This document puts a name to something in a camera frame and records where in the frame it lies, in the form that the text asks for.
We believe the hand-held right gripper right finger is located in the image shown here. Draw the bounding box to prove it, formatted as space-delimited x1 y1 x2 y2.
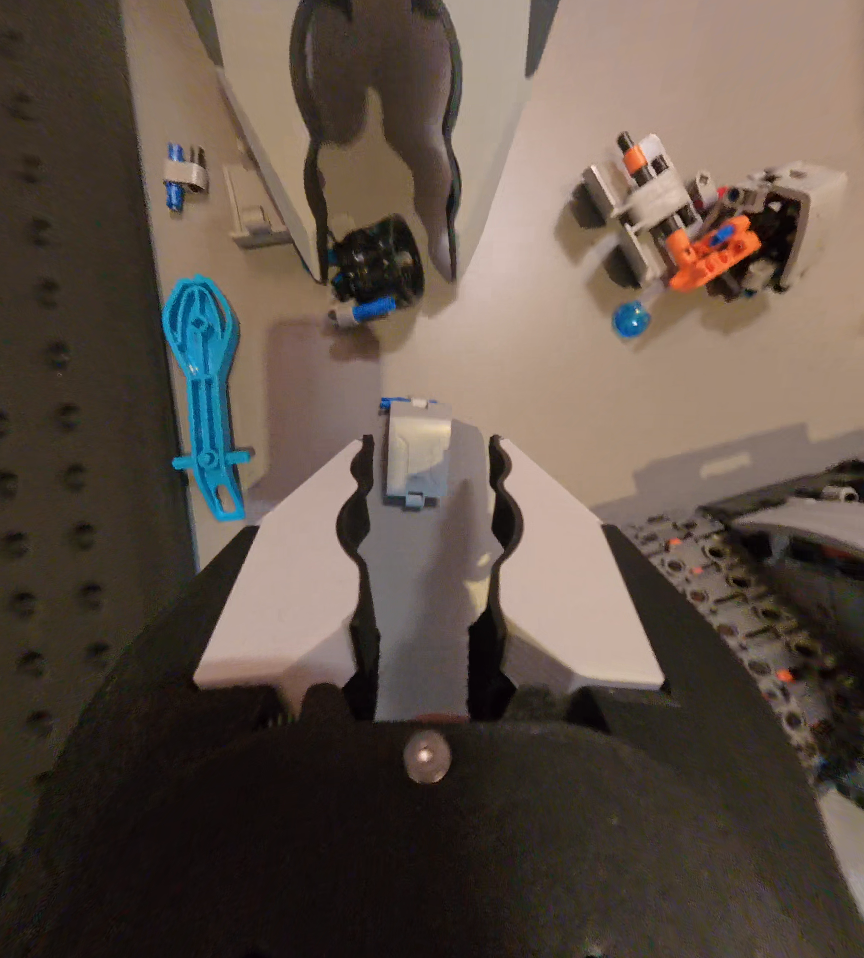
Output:
468 435 666 694

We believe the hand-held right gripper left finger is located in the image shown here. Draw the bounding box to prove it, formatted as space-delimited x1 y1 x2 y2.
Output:
194 435 377 693

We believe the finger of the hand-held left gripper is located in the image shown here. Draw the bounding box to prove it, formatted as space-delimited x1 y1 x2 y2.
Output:
423 0 536 281
209 0 326 284

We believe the black wheel hub assembly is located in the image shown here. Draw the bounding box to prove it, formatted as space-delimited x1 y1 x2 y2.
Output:
323 213 428 332

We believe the small black grey brick assembly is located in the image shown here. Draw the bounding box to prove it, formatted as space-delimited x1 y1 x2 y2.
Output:
378 396 460 511

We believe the small grey blue pin connector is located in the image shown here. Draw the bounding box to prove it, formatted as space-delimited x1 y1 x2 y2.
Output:
161 141 213 212

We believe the grey curved panel piece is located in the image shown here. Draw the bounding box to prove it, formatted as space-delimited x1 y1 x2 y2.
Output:
224 161 292 249

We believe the grey orange tracked toy robot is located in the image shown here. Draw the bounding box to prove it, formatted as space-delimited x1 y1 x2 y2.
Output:
609 441 864 937

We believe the small blue translucent dome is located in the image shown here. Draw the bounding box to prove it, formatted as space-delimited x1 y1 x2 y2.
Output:
610 298 653 339

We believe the blue plastic separator tool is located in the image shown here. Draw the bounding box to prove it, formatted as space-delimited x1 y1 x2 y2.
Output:
161 273 258 523

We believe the black dimpled mat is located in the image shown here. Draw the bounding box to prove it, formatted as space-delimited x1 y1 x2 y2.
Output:
0 0 202 914

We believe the dark grey orange block assembly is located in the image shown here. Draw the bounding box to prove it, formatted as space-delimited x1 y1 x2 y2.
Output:
667 161 851 299

